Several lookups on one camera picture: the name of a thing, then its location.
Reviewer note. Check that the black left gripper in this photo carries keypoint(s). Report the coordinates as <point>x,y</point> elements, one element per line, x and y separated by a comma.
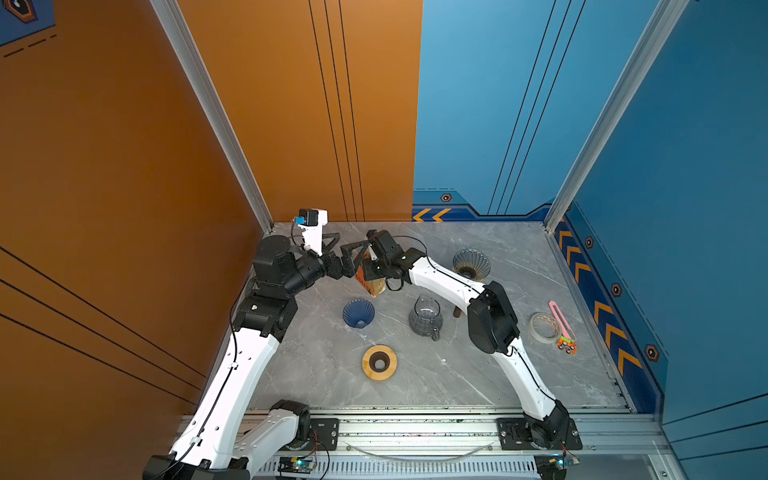
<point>344,269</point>

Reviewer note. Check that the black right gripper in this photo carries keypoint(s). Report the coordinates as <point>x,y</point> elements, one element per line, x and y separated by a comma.
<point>367,266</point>

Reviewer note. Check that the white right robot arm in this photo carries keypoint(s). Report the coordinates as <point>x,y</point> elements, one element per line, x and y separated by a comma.
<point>493,328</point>

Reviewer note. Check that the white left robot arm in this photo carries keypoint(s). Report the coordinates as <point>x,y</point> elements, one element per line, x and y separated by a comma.
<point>207,449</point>

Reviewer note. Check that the blue ribbed dripper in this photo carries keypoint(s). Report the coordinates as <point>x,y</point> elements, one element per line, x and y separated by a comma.
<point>358,313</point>

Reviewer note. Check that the grey ribbed glass dripper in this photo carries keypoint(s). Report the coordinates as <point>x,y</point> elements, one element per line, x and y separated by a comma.
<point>472,264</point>

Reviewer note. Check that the clear tape roll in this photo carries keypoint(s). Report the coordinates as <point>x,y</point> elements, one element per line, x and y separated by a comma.
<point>544,328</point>

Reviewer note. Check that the left green circuit board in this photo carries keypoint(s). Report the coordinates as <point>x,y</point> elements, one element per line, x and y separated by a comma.
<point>296,467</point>

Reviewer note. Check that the green circuit board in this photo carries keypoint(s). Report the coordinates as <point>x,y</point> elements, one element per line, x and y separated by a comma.
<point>555,467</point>
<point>296,467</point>

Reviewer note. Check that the right green circuit board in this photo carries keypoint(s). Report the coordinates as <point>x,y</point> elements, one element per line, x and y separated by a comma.
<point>555,467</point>

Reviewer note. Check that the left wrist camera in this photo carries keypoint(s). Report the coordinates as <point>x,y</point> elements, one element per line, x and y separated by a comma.
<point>311,223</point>

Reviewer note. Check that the pink handled tool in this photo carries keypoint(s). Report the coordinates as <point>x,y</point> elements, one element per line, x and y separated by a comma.
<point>567,340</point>

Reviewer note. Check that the aluminium left corner post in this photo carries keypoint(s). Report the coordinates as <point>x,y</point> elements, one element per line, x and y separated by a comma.
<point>177,31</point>

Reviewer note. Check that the aluminium corner post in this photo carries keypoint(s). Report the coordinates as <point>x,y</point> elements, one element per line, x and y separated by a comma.
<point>653,38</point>
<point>177,31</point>

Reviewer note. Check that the aluminium right corner post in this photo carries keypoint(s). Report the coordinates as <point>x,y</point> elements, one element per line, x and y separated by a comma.
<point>653,38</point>

